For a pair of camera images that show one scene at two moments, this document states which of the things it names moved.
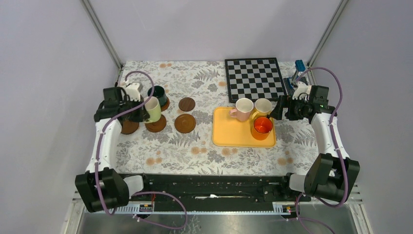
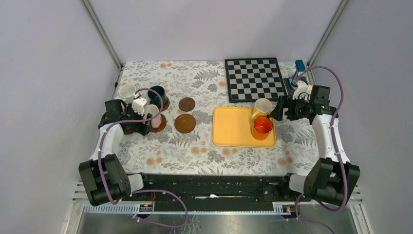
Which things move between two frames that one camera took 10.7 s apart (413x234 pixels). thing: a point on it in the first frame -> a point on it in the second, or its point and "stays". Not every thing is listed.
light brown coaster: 185,123 stays
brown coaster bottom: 157,126 stays
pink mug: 244,106 -> 154,110
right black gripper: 284,102 stays
